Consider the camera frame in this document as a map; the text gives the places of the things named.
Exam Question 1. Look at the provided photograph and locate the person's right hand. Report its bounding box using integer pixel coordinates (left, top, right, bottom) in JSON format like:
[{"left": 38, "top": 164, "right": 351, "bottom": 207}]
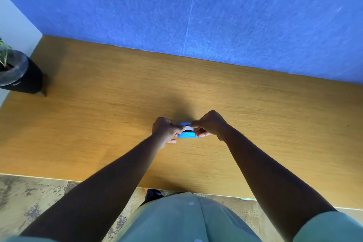
[{"left": 190, "top": 110, "right": 229, "bottom": 142}]

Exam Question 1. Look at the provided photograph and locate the green plant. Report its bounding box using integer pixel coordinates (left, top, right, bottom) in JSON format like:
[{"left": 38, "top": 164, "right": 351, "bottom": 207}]
[{"left": 0, "top": 37, "right": 12, "bottom": 70}]

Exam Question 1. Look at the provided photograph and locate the person's left forearm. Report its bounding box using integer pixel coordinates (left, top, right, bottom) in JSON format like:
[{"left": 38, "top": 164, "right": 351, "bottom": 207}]
[{"left": 20, "top": 133, "right": 166, "bottom": 237}]

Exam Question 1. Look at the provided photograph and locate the person's right forearm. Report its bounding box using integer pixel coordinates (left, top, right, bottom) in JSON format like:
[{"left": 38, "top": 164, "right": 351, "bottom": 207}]
[{"left": 217, "top": 124, "right": 338, "bottom": 242}]

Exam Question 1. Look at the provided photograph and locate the blue tape dispenser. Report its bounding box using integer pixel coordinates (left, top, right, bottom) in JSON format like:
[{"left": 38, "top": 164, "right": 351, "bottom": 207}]
[{"left": 177, "top": 122, "right": 199, "bottom": 140}]

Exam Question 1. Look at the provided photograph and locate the dark shoe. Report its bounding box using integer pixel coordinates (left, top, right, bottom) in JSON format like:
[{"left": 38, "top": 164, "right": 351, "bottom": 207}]
[{"left": 145, "top": 189, "right": 164, "bottom": 202}]

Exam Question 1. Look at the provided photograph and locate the black plant pot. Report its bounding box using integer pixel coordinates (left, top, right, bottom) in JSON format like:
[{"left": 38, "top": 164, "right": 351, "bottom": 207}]
[{"left": 0, "top": 49, "right": 44, "bottom": 94}]

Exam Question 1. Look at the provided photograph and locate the person's left hand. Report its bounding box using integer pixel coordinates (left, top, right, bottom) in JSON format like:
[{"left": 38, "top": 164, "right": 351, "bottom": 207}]
[{"left": 152, "top": 117, "right": 187, "bottom": 150}]

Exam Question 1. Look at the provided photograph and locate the light green shirt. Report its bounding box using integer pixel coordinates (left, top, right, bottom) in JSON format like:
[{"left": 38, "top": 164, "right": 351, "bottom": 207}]
[{"left": 0, "top": 192, "right": 363, "bottom": 242}]

